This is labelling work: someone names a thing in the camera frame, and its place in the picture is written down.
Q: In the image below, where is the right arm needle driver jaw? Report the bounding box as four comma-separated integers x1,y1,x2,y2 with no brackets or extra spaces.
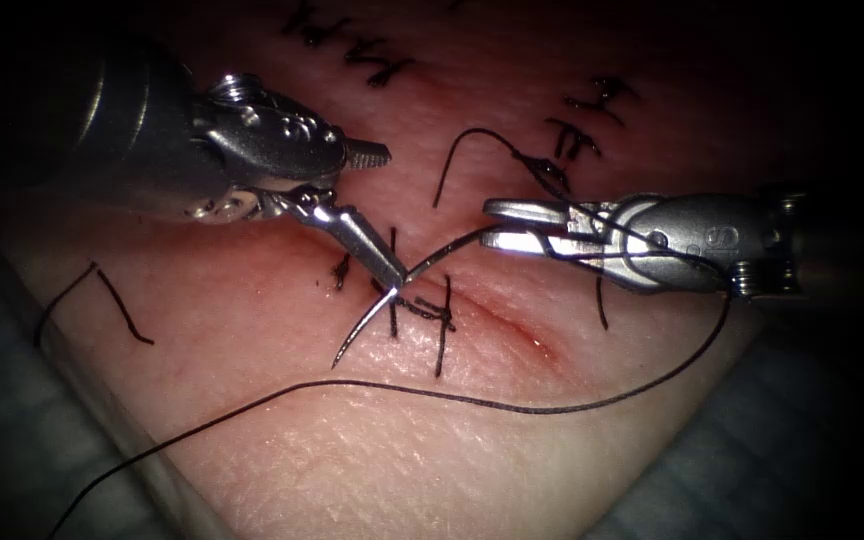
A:
481,197,617,234
477,227,616,262

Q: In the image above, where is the curved steel needle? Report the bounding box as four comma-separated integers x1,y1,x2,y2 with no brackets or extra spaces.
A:
330,222,510,370

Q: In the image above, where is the short black thread piece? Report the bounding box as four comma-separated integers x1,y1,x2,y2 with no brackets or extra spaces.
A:
32,260,157,349

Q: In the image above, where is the left arm needle driver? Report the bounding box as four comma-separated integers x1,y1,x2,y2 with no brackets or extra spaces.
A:
182,71,350,225

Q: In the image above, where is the tissue pad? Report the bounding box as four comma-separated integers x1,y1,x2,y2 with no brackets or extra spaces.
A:
0,0,816,540

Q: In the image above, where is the black stitching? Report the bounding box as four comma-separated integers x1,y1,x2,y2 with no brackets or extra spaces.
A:
329,224,458,381
527,73,639,199
280,0,418,90

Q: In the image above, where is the right arm needle driver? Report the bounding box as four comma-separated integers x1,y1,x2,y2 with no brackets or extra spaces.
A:
599,191,808,300

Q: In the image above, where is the left arm needle driver jaw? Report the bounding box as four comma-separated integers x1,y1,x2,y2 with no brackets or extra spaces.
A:
272,185,411,292
341,137,394,172

